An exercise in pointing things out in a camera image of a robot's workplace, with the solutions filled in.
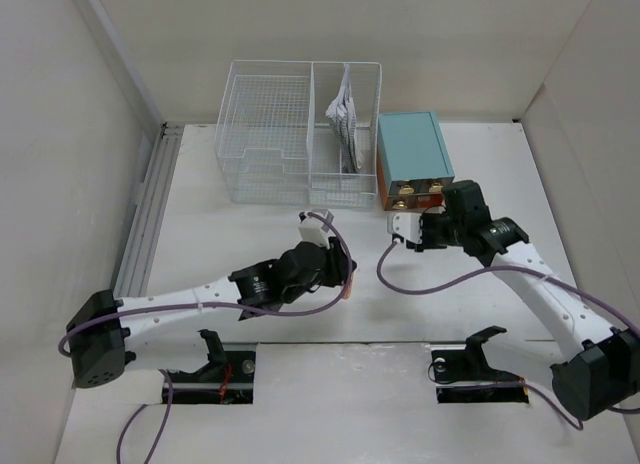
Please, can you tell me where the orange plastic case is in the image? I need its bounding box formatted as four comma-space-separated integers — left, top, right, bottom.
342, 272, 355, 300

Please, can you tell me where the grey setup guide booklet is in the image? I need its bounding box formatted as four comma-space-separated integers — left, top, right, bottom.
325, 64, 364, 174

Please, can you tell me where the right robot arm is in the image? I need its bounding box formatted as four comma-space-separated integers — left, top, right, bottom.
411, 180, 639, 421

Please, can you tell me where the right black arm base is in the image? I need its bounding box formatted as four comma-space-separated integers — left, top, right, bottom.
427, 326, 529, 404

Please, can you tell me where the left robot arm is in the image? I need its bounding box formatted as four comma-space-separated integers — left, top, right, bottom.
60, 237, 357, 389

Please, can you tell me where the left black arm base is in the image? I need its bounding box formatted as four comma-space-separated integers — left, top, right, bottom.
168, 330, 257, 405

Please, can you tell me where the teal orange drawer box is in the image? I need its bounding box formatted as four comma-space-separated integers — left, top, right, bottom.
377, 111, 455, 211

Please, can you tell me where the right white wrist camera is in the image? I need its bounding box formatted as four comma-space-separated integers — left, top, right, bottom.
387, 211, 422, 245

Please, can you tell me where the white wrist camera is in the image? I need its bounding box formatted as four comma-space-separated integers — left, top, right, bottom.
387, 211, 422, 245
298, 212, 330, 248

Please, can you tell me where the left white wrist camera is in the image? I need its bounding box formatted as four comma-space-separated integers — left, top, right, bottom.
298, 212, 330, 248

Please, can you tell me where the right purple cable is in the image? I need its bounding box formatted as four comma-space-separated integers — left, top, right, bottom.
375, 236, 640, 430

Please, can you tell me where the purple cable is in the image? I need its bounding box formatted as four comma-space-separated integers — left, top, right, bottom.
375, 236, 640, 430
58, 211, 357, 464

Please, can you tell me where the white wire mesh organizer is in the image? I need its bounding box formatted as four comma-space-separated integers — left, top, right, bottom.
214, 60, 382, 209

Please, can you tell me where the aluminium rail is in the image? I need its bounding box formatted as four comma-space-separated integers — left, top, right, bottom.
110, 123, 184, 298

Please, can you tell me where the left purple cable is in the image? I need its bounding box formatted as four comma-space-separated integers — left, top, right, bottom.
58, 211, 357, 464

